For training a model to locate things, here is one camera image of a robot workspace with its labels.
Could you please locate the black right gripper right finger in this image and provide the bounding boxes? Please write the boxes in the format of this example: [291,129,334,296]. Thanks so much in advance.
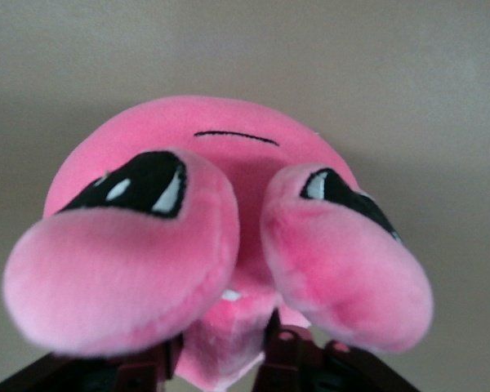
[254,309,425,392]

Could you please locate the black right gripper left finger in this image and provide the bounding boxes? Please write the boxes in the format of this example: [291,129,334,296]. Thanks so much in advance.
[0,333,184,392]

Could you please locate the pink plush toy black eyes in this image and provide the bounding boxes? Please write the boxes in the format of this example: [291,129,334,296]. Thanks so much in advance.
[2,95,435,392]

